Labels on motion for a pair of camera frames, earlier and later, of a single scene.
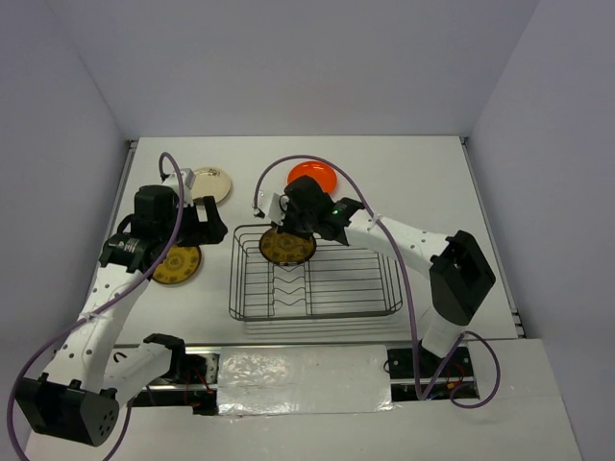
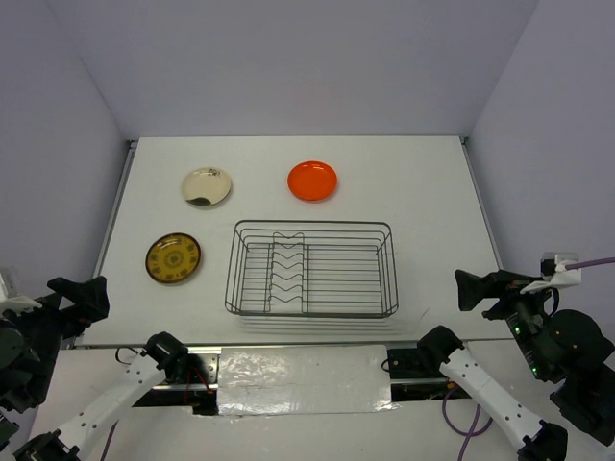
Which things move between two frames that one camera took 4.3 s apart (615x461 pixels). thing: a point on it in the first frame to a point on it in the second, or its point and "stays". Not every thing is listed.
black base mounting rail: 414,376 stays
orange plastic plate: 324,175 stays
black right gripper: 285,228 to 503,282
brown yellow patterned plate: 180,264 stays
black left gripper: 210,231 to 90,295
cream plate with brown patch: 210,181 stays
